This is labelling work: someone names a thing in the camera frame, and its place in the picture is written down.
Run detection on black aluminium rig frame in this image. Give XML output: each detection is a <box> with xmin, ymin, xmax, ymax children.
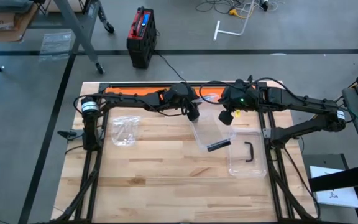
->
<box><xmin>50</xmin><ymin>74</ymin><xmax>319</xmax><ymax>224</ymax></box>

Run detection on black flat beam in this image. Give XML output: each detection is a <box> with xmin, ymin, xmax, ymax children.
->
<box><xmin>308</xmin><ymin>164</ymin><xmax>358</xmax><ymax>192</ymax></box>

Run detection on clear lid with black handle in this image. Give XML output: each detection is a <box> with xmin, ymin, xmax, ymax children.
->
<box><xmin>227</xmin><ymin>129</ymin><xmax>268</xmax><ymax>179</ymax></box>

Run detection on white papers on side table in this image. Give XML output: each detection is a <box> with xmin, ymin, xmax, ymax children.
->
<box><xmin>309</xmin><ymin>166</ymin><xmax>358</xmax><ymax>208</ymax></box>

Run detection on clear plastic packet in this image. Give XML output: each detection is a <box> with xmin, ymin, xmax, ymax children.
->
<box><xmin>39</xmin><ymin>30</ymin><xmax>73</xmax><ymax>62</ymax></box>

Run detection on black power cable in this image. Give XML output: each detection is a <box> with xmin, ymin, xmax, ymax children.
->
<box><xmin>153</xmin><ymin>51</ymin><xmax>188</xmax><ymax>84</ymax></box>

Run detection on white T-shaped pipe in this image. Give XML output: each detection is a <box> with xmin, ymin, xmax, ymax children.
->
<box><xmin>213</xmin><ymin>0</ymin><xmax>256</xmax><ymax>42</ymax></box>

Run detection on brown cardboard sheet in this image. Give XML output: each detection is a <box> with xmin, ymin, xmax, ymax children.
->
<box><xmin>0</xmin><ymin>4</ymin><xmax>39</xmax><ymax>44</ymax></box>

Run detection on red black power station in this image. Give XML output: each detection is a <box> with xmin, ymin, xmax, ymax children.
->
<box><xmin>126</xmin><ymin>6</ymin><xmax>158</xmax><ymax>70</ymax></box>

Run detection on orange elastic bandage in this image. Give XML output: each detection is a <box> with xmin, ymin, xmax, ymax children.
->
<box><xmin>105</xmin><ymin>86</ymin><xmax>256</xmax><ymax>96</ymax></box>

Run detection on clear plastic bag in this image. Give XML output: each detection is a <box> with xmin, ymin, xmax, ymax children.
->
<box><xmin>110</xmin><ymin>115</ymin><xmax>141</xmax><ymax>147</ymax></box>

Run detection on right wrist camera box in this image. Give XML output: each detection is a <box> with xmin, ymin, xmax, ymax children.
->
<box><xmin>218</xmin><ymin>109</ymin><xmax>235</xmax><ymax>126</ymax></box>

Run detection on tangle of floor cables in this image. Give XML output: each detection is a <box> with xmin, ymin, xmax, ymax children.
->
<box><xmin>196</xmin><ymin>0</ymin><xmax>279</xmax><ymax>19</ymax></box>

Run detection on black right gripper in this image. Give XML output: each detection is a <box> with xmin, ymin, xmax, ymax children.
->
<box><xmin>221</xmin><ymin>78</ymin><xmax>260</xmax><ymax>112</ymax></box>

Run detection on clear plastic storage box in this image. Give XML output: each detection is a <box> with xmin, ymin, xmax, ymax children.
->
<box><xmin>192</xmin><ymin>95</ymin><xmax>238</xmax><ymax>153</ymax></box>

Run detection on grey workbench with casters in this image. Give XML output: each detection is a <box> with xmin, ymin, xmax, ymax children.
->
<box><xmin>51</xmin><ymin>0</ymin><xmax>116</xmax><ymax>75</ymax></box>

